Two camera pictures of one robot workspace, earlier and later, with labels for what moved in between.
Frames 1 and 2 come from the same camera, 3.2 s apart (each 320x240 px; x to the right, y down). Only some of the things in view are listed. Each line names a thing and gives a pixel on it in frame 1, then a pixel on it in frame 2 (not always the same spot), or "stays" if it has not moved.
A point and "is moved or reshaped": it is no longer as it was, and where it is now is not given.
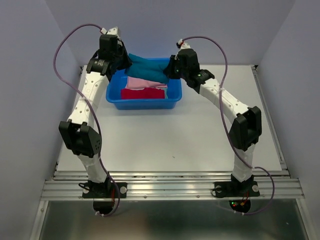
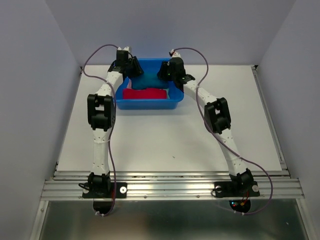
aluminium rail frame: (275, 184) stays
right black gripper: (169, 70) to (161, 72)
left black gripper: (127, 62) to (137, 70)
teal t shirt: (147, 69) is moved or reshaped
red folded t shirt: (145, 93) stays
